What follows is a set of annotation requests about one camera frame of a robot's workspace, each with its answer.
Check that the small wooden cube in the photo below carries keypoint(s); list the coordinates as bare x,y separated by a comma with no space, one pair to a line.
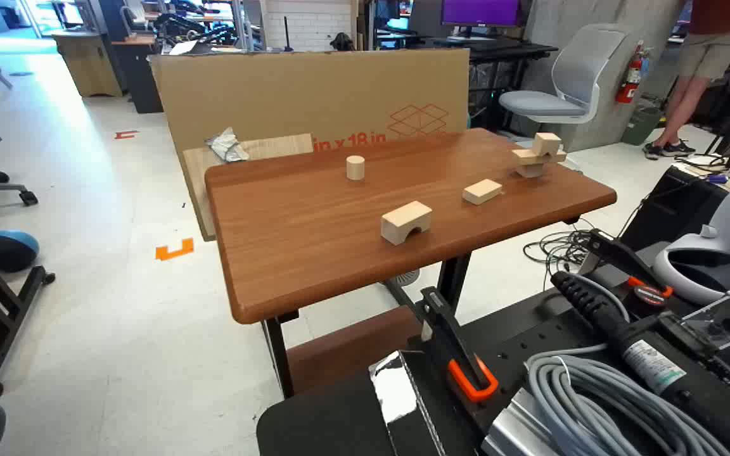
546,142

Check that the wooden arch block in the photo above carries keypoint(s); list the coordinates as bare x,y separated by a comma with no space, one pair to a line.
406,218

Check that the wooden cylinder block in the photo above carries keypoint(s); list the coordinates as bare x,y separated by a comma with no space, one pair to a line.
357,167

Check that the small rectangular wooden block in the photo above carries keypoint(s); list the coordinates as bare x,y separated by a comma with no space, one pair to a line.
484,191

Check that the brown wooden board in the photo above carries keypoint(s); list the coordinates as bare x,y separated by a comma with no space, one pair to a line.
349,344

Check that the black orange clamp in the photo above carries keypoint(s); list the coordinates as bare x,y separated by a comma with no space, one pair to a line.
456,344

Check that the large cardboard box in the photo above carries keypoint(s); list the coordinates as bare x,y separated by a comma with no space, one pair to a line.
315,89

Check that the brown wooden table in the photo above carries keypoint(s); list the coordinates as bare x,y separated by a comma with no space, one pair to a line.
281,356

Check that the crumpled white paper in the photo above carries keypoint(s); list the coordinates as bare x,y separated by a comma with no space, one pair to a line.
229,146

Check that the black platform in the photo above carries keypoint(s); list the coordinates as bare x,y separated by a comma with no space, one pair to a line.
324,422

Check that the monitor with purple screen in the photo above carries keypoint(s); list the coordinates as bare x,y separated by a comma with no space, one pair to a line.
481,10

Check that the aluminium extrusion piece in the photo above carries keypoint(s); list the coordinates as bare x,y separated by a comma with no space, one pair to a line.
518,432

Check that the black red hand tool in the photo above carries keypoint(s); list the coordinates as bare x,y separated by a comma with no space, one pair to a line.
628,270

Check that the white grey office chair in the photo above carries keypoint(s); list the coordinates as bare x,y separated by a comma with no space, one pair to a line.
582,71

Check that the black cabinet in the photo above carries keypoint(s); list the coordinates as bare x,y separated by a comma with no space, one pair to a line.
139,77

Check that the black equipment case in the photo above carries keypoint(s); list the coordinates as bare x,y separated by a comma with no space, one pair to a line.
672,210

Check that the red fire extinguisher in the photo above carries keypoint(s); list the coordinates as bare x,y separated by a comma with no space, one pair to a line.
633,73

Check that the light wooden cabinet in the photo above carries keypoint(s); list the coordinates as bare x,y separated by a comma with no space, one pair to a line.
88,64

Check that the white VR controller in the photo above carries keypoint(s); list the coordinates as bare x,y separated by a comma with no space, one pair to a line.
722,237

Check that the blue ball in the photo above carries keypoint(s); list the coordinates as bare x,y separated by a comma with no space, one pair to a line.
10,249

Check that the clear plastic box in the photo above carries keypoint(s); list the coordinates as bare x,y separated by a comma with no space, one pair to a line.
724,320

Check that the black metal floor stand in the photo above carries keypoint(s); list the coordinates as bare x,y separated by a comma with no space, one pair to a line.
7,317

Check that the person in khaki shorts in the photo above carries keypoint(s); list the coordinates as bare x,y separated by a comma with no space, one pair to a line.
709,51

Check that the shiny metal bracket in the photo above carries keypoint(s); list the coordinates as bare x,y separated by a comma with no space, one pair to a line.
394,394

